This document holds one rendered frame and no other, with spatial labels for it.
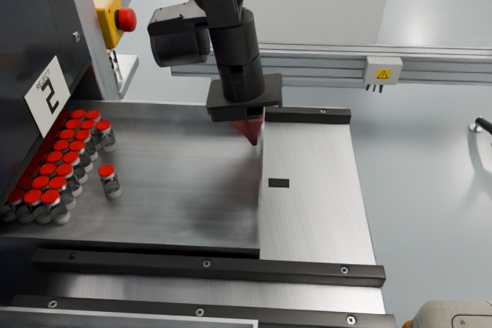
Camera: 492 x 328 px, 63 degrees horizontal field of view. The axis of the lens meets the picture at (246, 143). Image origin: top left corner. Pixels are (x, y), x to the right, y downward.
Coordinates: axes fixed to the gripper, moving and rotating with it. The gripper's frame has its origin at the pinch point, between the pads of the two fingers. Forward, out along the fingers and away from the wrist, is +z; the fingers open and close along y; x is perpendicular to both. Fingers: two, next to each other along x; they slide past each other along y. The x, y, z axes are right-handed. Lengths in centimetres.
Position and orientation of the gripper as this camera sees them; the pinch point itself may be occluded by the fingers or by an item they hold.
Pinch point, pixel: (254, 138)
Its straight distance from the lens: 61.4
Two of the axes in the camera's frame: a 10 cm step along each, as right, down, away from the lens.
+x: -0.6, 6.8, -7.3
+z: 1.6, 7.3, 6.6
